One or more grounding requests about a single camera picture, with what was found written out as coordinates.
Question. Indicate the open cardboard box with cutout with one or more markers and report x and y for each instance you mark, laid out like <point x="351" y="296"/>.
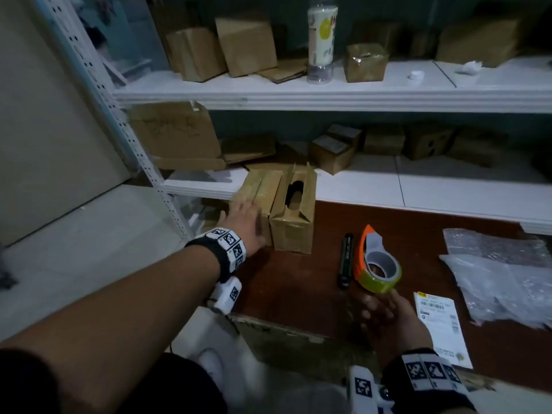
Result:
<point x="293" y="232"/>

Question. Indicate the white metal storage rack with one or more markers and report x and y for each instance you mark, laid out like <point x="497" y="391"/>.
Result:
<point x="345" y="94"/>

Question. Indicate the black shorts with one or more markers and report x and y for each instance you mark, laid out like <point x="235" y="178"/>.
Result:
<point x="172" y="392"/>

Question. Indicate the plastic bottle with white label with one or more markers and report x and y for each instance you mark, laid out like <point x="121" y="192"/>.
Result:
<point x="322" y="38"/>

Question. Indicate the person's left forearm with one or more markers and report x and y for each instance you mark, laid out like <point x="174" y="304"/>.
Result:
<point x="108" y="319"/>

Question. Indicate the small folded cardboard piece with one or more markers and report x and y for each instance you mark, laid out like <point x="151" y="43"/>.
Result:
<point x="284" y="71"/>

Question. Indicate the clear bubble wrap sheet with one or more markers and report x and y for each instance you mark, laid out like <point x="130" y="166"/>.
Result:
<point x="504" y="293"/>
<point x="487" y="245"/>

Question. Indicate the plastic wrapped cardboard base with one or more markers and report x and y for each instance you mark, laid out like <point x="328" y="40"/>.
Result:
<point x="293" y="344"/>

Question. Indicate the white shipping label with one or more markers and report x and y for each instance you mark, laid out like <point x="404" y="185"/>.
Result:
<point x="444" y="332"/>

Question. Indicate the crumpled white tissue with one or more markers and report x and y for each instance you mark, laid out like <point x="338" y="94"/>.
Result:
<point x="469" y="68"/>

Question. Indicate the white bottle cap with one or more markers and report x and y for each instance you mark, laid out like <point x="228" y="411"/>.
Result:
<point x="416" y="78"/>

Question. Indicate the person's right hand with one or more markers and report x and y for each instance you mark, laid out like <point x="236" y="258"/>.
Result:
<point x="396" y="323"/>

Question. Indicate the dark green utility knife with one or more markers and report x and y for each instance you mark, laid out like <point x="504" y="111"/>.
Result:
<point x="345" y="258"/>

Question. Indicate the black wristband with marker tags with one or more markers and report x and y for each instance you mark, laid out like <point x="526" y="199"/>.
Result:
<point x="427" y="379"/>
<point x="224" y="250"/>

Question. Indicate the reddish brown wooden board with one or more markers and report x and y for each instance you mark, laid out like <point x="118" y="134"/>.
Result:
<point x="302" y="288"/>

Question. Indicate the orange tape dispenser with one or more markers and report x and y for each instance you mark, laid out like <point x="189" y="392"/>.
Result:
<point x="366" y="254"/>

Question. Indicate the taped cardboard parcel box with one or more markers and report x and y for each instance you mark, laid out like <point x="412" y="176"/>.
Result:
<point x="263" y="189"/>

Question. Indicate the person's left hand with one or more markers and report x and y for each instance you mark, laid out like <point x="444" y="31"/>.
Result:
<point x="243" y="224"/>

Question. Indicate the white shoe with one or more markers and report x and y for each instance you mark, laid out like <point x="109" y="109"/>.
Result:
<point x="211" y="364"/>

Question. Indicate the pale blue poster panel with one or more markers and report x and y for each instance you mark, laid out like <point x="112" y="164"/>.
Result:
<point x="125" y="34"/>

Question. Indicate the large flat cardboard sheet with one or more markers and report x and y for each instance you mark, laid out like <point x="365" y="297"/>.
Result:
<point x="172" y="133"/>

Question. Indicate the folded flat cardboard carton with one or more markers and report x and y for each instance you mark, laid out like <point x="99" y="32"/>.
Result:
<point x="248" y="148"/>

